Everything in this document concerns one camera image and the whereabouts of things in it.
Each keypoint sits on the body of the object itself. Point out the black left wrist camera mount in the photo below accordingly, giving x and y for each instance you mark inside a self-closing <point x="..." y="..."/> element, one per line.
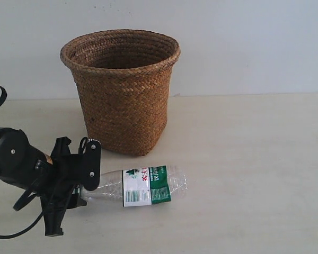
<point x="90" y="164"/>

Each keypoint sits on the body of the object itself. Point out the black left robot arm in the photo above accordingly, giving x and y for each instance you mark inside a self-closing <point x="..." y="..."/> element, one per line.
<point x="17" y="165"/>

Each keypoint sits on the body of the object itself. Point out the clear plastic bottle green label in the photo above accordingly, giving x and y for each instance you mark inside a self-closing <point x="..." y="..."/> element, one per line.
<point x="139" y="186"/>

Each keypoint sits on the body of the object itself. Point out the brown woven wicker basket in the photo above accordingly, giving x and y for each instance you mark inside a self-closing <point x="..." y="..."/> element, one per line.
<point x="123" y="79"/>

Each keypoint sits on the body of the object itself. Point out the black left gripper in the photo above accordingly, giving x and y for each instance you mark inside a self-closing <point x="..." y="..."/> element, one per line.
<point x="56" y="183"/>

